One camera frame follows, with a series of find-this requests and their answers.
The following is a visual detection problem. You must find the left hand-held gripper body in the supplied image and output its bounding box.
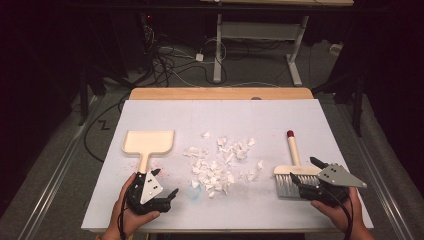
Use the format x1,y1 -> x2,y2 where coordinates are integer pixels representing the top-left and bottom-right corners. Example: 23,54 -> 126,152
124,172 -> 173,216

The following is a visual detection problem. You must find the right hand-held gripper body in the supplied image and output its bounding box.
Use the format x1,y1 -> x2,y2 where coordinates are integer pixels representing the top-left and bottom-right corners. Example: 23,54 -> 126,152
298,162 -> 368,208

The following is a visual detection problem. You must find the cream hand brush red cap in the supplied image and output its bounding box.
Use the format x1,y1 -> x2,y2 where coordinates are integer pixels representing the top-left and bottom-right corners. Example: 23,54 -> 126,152
273,130 -> 323,201

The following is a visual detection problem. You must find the cream plastic dustpan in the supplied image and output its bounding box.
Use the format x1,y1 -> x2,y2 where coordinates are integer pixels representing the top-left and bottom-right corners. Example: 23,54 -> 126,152
121,129 -> 176,175

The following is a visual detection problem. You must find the pile of white paper scraps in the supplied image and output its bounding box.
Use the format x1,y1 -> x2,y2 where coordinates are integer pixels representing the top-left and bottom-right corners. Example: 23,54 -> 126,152
182,130 -> 265,200

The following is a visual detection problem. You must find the person's right hand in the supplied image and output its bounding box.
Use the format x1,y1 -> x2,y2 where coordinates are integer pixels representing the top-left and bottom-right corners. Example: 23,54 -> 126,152
310,187 -> 363,233

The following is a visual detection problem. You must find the person's left hand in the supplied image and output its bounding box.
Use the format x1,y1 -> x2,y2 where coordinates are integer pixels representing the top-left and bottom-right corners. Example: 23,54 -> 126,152
107,172 -> 162,240

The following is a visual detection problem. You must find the white table sheet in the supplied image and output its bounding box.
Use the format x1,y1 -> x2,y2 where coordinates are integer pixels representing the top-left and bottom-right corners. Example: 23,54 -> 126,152
80,99 -> 375,233

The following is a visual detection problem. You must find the wooden table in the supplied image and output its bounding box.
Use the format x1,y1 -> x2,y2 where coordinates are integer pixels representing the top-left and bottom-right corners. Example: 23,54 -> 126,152
128,87 -> 315,101

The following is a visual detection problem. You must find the left hand-held gripper cable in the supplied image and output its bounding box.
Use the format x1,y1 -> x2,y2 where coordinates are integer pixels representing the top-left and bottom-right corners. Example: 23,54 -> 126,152
117,179 -> 138,240

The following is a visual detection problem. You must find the hand-held gripper cable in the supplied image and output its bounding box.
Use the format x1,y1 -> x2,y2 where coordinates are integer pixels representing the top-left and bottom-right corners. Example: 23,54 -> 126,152
117,179 -> 138,240
328,189 -> 355,240

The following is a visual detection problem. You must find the right hand-held gripper cable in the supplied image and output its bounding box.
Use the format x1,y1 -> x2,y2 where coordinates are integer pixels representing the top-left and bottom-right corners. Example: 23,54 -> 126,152
328,189 -> 355,240

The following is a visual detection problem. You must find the metal floor rail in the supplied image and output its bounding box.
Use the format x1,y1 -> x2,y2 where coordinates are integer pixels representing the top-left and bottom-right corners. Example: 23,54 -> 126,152
333,99 -> 416,240
14,94 -> 101,240

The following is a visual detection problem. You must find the black floor cable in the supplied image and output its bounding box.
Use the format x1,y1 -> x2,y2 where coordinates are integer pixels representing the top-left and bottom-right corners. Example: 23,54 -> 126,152
82,94 -> 132,164

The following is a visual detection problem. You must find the bundle of floor cables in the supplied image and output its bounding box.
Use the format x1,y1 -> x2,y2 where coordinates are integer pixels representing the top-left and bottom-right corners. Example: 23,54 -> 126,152
141,19 -> 231,88

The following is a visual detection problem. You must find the white desk frame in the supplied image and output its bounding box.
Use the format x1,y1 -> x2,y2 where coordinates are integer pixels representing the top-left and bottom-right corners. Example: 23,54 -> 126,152
199,0 -> 355,87

